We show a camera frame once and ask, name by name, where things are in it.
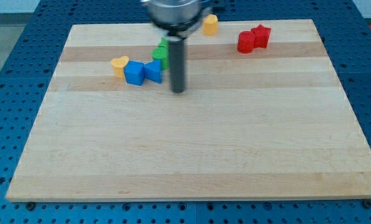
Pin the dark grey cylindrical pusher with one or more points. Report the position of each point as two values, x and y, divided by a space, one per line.
176 55

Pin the blue triangle block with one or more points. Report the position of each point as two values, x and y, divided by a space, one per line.
153 72

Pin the yellow hexagon block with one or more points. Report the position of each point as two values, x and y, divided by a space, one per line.
210 24

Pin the green star block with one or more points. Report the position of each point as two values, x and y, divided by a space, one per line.
163 43

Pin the green cylinder block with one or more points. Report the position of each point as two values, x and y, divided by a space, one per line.
161 53

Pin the blue cube block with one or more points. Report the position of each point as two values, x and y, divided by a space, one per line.
134 73

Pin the yellow heart block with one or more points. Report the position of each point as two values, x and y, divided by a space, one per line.
118 66

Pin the red cylinder block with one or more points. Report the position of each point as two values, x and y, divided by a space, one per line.
245 42

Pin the red star block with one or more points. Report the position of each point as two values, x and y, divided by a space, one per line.
262 35

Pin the wooden board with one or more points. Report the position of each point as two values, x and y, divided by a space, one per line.
274 124

